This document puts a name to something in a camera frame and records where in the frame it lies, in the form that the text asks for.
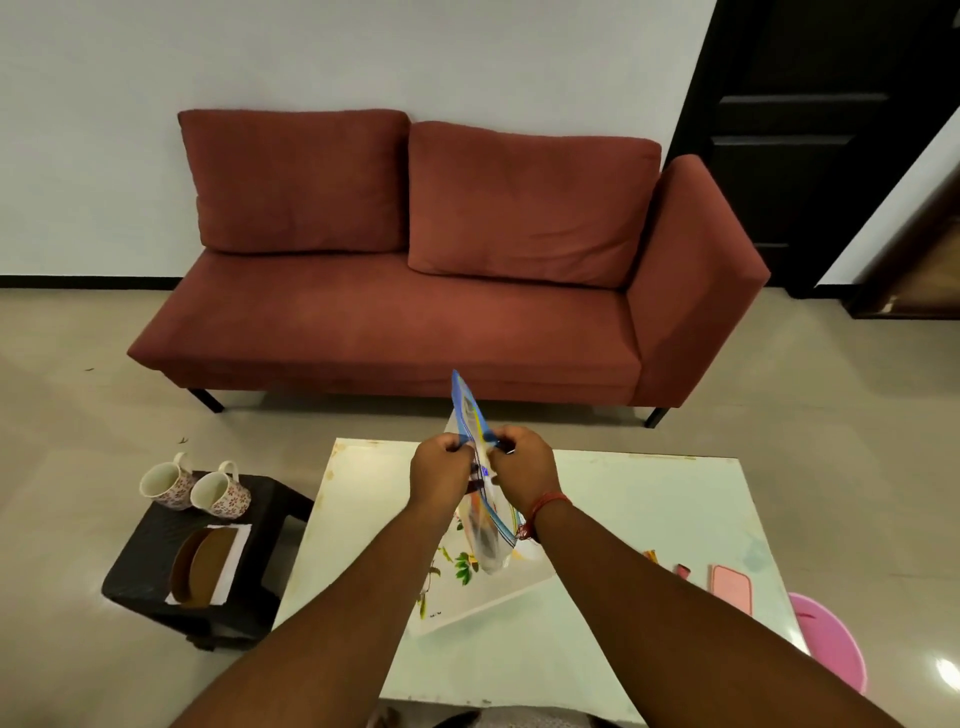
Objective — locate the clear zip bag blue seal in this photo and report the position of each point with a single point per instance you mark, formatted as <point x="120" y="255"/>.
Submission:
<point x="487" y="547"/>

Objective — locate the pink rectangular lid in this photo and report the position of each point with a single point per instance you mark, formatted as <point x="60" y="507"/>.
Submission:
<point x="731" y="589"/>

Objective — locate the white floral tray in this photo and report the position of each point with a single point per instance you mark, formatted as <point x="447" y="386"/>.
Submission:
<point x="450" y="604"/>

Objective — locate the pink plastic bin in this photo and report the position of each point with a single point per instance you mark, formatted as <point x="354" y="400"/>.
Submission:
<point x="829" y="637"/>

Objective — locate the black sofa leg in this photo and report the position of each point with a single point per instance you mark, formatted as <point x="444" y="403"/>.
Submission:
<point x="656" y="418"/>
<point x="206" y="401"/>

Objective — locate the black plastic stool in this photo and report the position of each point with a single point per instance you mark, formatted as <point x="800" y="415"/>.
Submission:
<point x="142" y="555"/>

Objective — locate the person's right hand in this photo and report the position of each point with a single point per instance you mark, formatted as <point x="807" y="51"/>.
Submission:
<point x="529" y="469"/>

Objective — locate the person's left hand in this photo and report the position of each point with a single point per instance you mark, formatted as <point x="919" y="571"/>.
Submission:
<point x="442" y="476"/>

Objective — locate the red sofa back cushion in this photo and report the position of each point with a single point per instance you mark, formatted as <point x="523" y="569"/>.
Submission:
<point x="525" y="202"/>
<point x="292" y="180"/>

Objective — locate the red candy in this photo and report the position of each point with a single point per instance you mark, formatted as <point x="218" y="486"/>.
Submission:
<point x="682" y="571"/>

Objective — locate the person's right forearm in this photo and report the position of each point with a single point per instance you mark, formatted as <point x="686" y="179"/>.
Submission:
<point x="675" y="637"/>

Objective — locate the black door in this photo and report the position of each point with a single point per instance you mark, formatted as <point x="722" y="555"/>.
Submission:
<point x="787" y="150"/>

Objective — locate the person's left forearm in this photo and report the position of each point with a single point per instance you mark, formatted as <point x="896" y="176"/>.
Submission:
<point x="337" y="637"/>

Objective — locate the red fabric sofa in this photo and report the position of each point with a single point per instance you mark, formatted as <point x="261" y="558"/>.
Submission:
<point x="375" y="330"/>

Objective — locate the brown wooden board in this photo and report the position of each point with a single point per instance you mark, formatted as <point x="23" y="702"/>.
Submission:
<point x="915" y="270"/>

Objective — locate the stack of white napkins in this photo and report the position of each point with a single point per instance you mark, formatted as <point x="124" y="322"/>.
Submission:
<point x="234" y="547"/>

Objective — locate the floral mug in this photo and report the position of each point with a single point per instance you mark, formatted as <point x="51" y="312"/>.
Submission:
<point x="221" y="495"/>
<point x="166" y="484"/>

